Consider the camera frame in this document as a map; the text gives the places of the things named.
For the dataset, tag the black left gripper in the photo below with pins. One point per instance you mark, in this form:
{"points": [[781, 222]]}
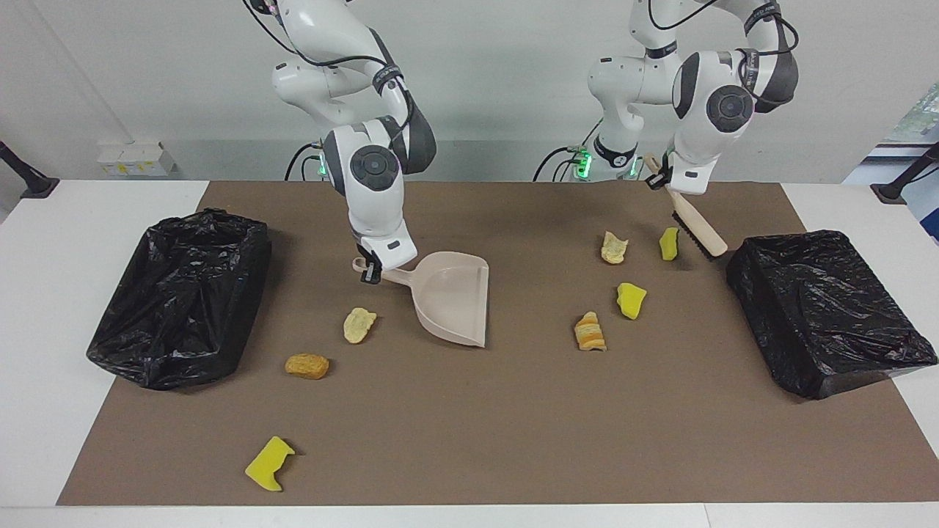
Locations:
{"points": [[658, 178]]}

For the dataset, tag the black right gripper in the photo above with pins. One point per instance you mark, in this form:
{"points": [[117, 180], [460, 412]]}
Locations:
{"points": [[367, 257]]}

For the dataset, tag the beige hand brush black bristles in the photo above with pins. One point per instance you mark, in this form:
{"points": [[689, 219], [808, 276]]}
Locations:
{"points": [[700, 227]]}

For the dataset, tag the yellow sponge green backing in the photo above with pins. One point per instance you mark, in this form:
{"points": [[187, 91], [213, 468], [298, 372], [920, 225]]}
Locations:
{"points": [[668, 245]]}

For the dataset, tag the beige plastic dustpan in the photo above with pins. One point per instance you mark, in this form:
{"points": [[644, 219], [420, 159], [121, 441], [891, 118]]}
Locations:
{"points": [[451, 293]]}

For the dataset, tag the pale cracker piece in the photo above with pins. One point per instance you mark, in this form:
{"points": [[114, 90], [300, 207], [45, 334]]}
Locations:
{"points": [[613, 248], [358, 326]]}

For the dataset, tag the plain yellow sponge piece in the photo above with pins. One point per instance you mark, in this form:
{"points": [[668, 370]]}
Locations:
{"points": [[631, 301]]}

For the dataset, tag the striped croissant bread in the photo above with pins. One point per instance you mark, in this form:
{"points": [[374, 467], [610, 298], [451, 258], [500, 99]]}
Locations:
{"points": [[590, 332]]}

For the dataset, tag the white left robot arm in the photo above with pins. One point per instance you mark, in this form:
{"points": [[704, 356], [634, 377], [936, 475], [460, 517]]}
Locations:
{"points": [[704, 110]]}

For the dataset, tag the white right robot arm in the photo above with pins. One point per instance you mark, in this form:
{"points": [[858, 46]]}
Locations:
{"points": [[374, 191]]}

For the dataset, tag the black bag lined bin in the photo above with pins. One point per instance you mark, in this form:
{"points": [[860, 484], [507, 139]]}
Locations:
{"points": [[821, 308], [183, 308]]}

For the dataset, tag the pale flat cracker piece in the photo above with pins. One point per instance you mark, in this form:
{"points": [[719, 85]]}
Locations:
{"points": [[358, 326]]}

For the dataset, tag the brown bread nugget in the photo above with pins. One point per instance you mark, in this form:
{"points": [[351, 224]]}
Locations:
{"points": [[307, 366]]}

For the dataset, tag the brown table mat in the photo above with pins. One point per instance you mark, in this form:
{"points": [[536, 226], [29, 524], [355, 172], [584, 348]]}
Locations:
{"points": [[469, 440]]}

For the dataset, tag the notched yellow sponge piece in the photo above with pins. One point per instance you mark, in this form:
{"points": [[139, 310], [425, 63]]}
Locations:
{"points": [[265, 466]]}

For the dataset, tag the black camera stand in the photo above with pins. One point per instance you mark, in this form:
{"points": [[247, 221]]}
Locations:
{"points": [[902, 183], [29, 182]]}

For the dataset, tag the white wall socket box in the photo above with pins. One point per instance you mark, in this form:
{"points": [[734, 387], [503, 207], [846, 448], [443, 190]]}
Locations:
{"points": [[136, 160]]}

